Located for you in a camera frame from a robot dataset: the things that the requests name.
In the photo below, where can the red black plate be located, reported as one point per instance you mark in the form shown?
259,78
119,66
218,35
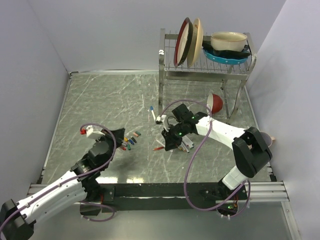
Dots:
183,42

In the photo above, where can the black square plate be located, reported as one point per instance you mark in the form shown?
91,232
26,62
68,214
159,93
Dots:
229,54

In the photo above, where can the beige plate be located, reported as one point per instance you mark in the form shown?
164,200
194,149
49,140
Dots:
196,43

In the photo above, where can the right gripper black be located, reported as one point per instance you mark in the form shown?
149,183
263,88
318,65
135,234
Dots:
171,142

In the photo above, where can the dark blue marker pen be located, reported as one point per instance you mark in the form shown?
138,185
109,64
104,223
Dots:
185,147

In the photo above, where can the steel dish rack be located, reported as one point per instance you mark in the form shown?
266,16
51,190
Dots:
202,78

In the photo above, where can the green marker pen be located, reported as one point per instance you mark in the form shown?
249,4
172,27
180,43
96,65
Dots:
190,144

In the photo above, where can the cream ceramic bowl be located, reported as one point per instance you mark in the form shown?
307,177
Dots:
228,41

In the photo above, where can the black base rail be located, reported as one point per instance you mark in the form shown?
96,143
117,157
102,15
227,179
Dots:
158,196

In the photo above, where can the purple pink mug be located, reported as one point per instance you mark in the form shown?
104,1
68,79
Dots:
267,138

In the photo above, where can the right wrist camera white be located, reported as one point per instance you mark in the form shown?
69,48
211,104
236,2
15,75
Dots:
163,119

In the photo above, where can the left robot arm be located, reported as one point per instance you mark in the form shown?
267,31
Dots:
18,219

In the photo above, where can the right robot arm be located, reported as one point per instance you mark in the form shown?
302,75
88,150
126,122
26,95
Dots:
251,151

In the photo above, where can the red white bowl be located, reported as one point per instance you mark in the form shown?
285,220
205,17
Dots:
214,102

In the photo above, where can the aluminium frame rail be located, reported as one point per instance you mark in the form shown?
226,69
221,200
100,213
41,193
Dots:
260,192

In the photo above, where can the blue dotted dish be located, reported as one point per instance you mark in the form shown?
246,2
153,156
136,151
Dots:
222,60

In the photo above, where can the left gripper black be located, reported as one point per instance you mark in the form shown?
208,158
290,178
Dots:
119,135

